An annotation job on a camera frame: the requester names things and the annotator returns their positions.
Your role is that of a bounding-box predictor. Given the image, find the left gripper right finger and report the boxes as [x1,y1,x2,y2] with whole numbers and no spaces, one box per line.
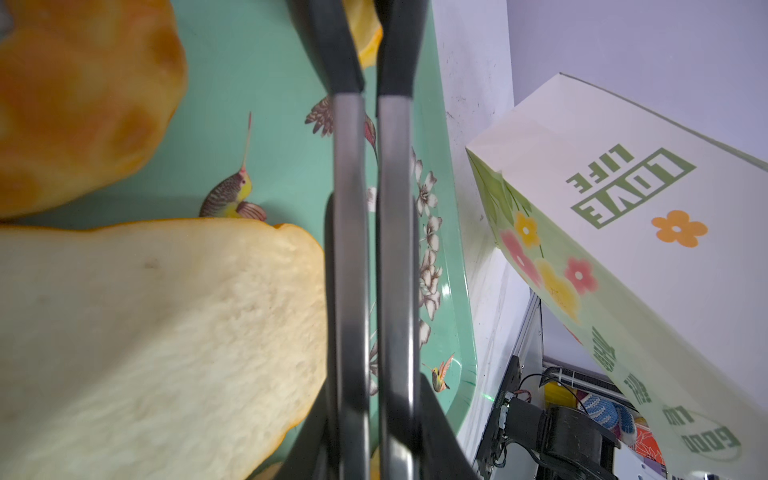
[417,374,479,480]

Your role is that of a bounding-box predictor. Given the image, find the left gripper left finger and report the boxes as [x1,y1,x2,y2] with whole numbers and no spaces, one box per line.
[274,385,329,480]

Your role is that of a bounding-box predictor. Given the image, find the fake toast slice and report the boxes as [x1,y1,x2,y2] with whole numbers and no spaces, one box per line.
[1,219,327,479]

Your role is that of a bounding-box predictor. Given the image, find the white paper bag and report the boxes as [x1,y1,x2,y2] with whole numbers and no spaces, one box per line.
[467,74,767,479]

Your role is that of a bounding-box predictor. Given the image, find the yellow ridged fake croissant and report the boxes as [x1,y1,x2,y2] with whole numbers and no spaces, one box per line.
[342,0,383,70]

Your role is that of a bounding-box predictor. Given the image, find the orange fake donut bread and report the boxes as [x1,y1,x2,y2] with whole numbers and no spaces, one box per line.
[1,1,188,219]

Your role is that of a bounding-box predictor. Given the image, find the black metal tongs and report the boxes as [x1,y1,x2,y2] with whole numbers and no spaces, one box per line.
[289,1,428,479]

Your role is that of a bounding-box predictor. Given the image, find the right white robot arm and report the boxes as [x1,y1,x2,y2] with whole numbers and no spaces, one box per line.
[476,356,620,479]

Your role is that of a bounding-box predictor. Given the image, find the green floral tray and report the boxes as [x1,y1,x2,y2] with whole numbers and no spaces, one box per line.
[11,0,478,480]

